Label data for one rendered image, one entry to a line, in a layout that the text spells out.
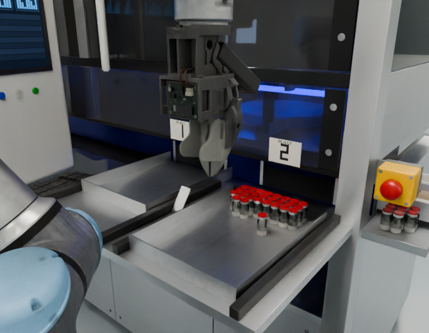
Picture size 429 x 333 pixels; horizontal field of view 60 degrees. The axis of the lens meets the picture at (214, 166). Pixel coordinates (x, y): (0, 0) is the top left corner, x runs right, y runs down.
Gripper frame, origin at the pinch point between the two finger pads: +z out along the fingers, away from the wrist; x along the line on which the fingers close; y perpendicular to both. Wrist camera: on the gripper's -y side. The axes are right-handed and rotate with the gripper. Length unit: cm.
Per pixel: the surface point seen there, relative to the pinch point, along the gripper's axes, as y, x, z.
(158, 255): 1.8, -11.7, 19.3
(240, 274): -5.3, 1.7, 21.4
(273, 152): -35.5, -9.7, 8.3
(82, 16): -36, -85, -25
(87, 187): -10, -51, 20
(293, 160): -35.5, -4.5, 9.1
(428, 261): -189, 13, 109
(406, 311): -135, 13, 110
